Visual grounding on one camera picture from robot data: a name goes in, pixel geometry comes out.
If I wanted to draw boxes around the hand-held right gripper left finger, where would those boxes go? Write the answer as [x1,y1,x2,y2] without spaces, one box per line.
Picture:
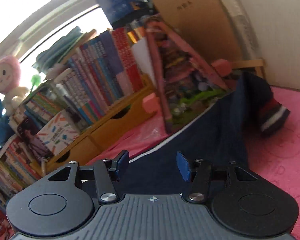
[47,149,130,203]

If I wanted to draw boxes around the white card sheet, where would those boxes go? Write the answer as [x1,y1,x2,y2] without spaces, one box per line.
[131,40,153,80]

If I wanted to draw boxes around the black smartphone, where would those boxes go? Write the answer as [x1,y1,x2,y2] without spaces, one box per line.
[16,116,54,160]

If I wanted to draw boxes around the white and navy jacket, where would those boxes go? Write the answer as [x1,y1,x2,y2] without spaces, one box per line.
[80,71,292,203]

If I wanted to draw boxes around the wooden drawer organiser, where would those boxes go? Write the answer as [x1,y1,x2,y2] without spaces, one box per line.
[31,74,165,173]

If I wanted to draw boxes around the pink bunny plush toy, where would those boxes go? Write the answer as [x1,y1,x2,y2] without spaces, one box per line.
[0,54,30,114]

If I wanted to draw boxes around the folded green towels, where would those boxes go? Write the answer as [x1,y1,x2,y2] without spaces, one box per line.
[36,26,88,67]

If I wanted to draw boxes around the cardboard box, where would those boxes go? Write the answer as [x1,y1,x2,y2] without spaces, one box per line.
[152,0,243,63]

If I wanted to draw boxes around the white printer box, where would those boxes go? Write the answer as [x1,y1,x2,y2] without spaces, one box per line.
[36,110,80,154]

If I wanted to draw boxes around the white phone cable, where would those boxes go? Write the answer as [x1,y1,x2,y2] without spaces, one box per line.
[40,155,50,178]

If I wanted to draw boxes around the row of thin workbooks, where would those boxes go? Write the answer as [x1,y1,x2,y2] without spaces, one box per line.
[10,27,145,130]

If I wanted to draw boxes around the wooden slat frame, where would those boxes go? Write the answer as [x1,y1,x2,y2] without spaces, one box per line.
[231,59,264,78]

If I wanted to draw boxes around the row of tall storybooks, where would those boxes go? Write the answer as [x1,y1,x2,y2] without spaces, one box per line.
[0,135,43,205]

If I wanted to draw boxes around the clear plastic wrapper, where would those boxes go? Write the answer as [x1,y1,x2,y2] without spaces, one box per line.
[130,120,165,140]

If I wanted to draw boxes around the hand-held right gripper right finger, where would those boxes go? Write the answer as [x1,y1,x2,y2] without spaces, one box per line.
[176,151,258,203]

